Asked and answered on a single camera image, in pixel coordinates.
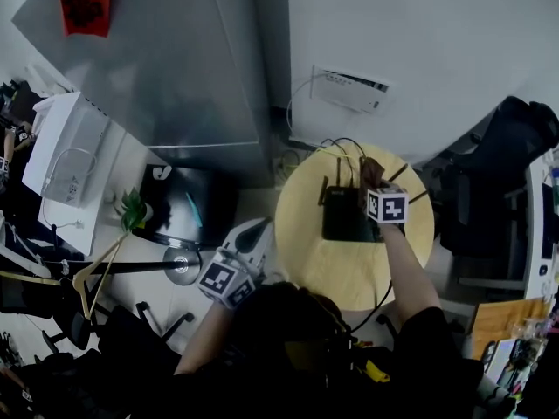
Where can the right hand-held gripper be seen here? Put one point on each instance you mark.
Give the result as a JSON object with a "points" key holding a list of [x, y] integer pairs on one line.
{"points": [[391, 208]]}

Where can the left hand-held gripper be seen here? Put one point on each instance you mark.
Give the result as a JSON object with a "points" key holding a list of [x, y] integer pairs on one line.
{"points": [[220, 279]]}

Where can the brown cloth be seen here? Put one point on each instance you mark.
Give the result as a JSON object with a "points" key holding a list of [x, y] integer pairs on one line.
{"points": [[372, 173]]}

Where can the black router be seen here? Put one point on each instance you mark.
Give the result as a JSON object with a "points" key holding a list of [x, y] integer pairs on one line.
{"points": [[345, 216]]}

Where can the person's left forearm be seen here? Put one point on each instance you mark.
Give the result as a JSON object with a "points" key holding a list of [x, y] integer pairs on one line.
{"points": [[205, 343]]}

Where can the person's right forearm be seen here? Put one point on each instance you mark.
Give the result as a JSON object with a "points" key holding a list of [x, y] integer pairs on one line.
{"points": [[406, 277]]}

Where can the teal pen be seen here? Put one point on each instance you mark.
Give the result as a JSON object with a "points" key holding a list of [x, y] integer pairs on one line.
{"points": [[194, 210]]}

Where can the black coat stand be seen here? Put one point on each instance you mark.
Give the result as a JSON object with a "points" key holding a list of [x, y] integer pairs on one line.
{"points": [[181, 266]]}

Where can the person's black shirt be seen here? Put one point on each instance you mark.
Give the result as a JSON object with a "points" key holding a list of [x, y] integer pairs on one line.
{"points": [[271, 321]]}

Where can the black high-back office chair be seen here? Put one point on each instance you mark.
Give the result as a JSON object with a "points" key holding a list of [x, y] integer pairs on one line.
{"points": [[502, 168]]}

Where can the potted green plant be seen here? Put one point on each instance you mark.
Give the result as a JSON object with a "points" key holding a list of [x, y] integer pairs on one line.
{"points": [[133, 212]]}

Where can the white computer desk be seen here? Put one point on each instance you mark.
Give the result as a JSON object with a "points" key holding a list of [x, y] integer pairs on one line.
{"points": [[535, 234]]}

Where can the white desk under microwave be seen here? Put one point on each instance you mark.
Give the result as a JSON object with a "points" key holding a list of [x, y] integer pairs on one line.
{"points": [[126, 155]]}

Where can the black mesh office chair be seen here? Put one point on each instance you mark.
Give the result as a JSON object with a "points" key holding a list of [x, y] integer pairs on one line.
{"points": [[126, 338]]}

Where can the black keyboard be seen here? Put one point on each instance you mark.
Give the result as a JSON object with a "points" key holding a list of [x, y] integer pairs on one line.
{"points": [[548, 221]]}

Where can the wooden board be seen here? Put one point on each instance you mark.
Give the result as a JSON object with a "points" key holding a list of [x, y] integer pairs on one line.
{"points": [[502, 321]]}

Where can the yellow clip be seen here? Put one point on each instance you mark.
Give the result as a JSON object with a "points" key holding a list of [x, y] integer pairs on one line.
{"points": [[376, 371]]}

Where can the wooden clothes hanger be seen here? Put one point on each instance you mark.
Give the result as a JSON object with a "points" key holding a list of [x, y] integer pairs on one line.
{"points": [[78, 284]]}

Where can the silver refrigerator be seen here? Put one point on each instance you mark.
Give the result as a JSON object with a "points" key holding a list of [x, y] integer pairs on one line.
{"points": [[174, 81]]}

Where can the white microwave oven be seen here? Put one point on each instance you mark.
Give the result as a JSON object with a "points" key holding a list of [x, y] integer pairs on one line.
{"points": [[70, 146]]}

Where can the red paper decoration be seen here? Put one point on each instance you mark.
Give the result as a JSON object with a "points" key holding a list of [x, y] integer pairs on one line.
{"points": [[85, 7]]}

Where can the white wall network box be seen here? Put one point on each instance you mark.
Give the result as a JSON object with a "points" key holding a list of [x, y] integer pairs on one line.
{"points": [[349, 92]]}

